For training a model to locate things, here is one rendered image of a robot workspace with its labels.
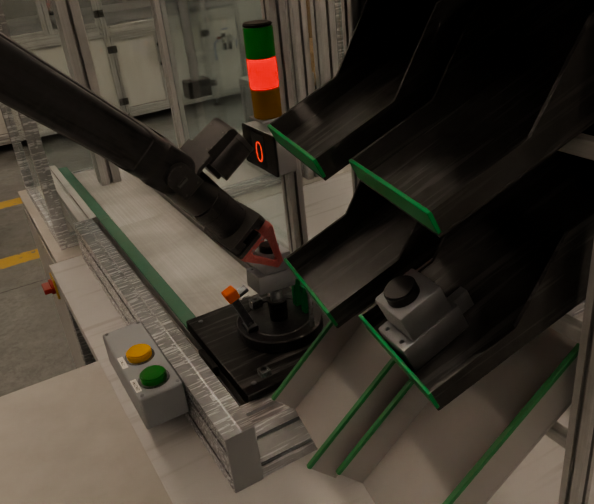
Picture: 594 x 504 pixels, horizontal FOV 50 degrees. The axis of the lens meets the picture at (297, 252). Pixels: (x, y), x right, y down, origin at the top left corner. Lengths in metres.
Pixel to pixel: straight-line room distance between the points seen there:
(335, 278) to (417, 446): 0.20
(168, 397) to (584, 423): 0.60
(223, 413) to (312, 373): 0.16
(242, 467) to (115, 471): 0.21
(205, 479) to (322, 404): 0.24
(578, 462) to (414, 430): 0.17
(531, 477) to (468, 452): 0.29
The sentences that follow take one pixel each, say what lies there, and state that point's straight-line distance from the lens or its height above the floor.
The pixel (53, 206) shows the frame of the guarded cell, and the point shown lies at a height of 0.98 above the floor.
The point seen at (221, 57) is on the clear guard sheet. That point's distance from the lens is 1.33.
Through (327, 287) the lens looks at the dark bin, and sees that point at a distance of 0.69.
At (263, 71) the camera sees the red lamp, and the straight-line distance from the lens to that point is 1.08.
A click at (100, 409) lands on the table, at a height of 0.86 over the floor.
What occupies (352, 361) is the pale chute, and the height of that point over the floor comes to 1.06.
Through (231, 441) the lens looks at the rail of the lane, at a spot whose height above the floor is 0.95.
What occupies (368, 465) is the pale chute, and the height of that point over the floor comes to 1.01.
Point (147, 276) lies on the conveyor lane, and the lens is 1.32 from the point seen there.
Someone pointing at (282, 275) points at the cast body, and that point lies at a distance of 0.97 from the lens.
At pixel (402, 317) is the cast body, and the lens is 0.54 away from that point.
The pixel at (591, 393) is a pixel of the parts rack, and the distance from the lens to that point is 0.60.
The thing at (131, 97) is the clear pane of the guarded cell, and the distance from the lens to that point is 2.23.
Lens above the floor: 1.55
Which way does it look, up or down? 28 degrees down
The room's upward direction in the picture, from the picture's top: 6 degrees counter-clockwise
